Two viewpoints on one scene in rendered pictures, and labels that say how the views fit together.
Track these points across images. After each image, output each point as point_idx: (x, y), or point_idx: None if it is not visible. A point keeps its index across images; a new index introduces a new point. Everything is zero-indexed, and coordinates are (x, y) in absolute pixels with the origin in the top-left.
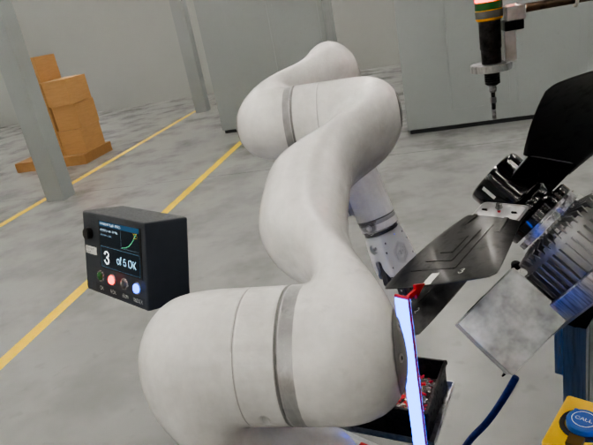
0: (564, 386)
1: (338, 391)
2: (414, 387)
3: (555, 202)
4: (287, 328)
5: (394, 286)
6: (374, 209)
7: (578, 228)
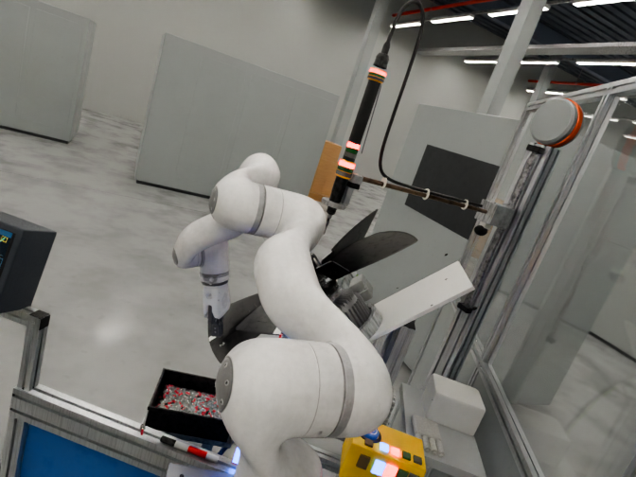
0: None
1: (373, 415)
2: None
3: (334, 291)
4: (350, 374)
5: (247, 330)
6: (220, 267)
7: (344, 310)
